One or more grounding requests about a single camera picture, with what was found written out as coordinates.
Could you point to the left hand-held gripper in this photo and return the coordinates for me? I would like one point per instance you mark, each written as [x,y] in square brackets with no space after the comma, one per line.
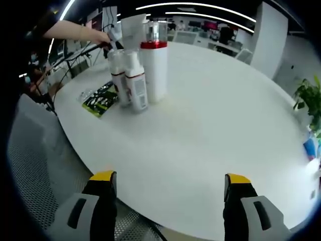
[116,37]

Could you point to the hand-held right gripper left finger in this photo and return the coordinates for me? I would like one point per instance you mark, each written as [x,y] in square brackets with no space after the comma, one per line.
[100,213]

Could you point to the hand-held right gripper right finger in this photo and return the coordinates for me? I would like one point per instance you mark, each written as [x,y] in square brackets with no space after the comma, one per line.
[238,216]

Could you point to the white skincare tube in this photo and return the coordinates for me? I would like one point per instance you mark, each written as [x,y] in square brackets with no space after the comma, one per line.
[131,30]

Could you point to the clear-capped pump skincare bottle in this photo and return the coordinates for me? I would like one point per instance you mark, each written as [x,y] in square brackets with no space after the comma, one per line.
[138,88]
[118,82]

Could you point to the white skincare bottle red collar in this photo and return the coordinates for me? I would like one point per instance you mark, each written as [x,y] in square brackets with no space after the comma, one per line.
[155,75]

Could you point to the green sachet packet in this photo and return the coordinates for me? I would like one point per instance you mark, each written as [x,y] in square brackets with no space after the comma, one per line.
[99,100]

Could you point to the person's left hand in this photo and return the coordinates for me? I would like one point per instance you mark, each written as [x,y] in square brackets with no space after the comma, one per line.
[101,38]

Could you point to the white office chair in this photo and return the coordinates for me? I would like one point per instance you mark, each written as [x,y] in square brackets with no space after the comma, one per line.
[243,55]
[185,37]

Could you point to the grey mesh office chair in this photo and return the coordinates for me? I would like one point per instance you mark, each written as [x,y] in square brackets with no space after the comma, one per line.
[32,163]

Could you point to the blue box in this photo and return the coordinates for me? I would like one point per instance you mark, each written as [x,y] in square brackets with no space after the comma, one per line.
[311,149]

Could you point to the potted green plant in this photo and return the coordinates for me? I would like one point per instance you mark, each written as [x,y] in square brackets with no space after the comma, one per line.
[309,100]

